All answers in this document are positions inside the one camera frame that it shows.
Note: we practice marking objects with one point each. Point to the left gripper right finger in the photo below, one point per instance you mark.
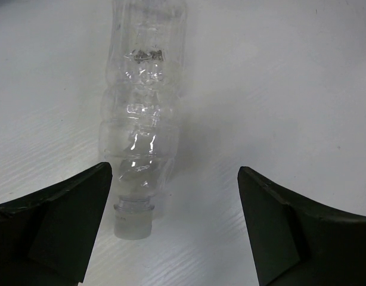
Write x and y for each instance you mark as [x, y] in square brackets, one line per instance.
[298, 241]

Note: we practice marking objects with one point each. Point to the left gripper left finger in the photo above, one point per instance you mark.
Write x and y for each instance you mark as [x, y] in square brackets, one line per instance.
[47, 237]

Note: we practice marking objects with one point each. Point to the crinkled clear bottle white cap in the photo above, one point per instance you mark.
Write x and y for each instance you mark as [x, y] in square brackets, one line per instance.
[139, 131]

